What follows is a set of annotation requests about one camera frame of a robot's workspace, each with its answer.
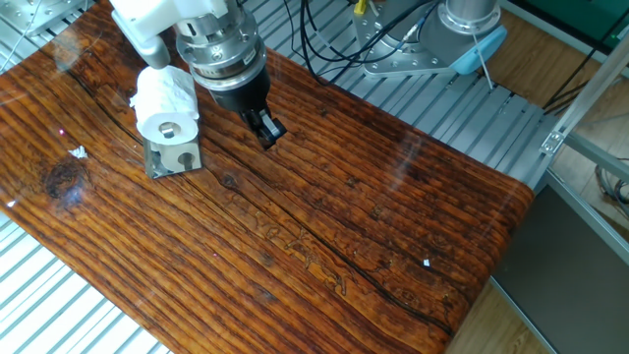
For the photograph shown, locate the grey floor mat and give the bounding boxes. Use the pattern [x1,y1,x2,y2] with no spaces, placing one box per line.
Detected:
[490,184,629,354]

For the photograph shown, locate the wood-grain table cover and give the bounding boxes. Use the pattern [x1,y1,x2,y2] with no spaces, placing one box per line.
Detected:
[0,0,536,354]

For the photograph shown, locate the metal roll holder base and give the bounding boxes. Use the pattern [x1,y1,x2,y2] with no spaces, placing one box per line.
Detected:
[143,121,203,180]

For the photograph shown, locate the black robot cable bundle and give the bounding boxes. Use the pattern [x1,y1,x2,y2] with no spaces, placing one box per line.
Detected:
[282,0,443,88]

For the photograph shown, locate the white zip tie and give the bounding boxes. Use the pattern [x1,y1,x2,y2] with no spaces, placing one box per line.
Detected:
[471,31,494,90]

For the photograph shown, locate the green workbench top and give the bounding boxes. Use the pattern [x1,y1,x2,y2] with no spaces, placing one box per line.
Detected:
[500,0,629,55]

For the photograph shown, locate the perforated aluminium plate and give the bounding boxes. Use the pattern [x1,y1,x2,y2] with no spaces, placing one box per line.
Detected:
[0,0,94,39]

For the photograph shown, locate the white toilet paper roll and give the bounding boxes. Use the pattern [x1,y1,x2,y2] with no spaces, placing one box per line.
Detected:
[129,64,201,147]

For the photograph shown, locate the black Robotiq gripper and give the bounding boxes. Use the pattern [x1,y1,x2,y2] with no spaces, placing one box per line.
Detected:
[210,66,289,151]

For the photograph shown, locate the black floor cable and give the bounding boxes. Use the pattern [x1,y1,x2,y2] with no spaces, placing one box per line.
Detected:
[543,19,629,112]

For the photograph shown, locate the grey coiled cable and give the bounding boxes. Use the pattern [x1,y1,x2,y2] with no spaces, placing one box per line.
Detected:
[594,156,629,220]

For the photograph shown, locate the aluminium frame rail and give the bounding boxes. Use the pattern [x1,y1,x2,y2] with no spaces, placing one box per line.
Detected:
[564,131,629,183]
[540,169,629,266]

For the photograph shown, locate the aluminium frame post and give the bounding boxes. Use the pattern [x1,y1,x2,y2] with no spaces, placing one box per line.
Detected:
[539,29,629,157]

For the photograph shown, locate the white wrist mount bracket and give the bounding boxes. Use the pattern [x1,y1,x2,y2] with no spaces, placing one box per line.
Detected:
[108,0,230,70]

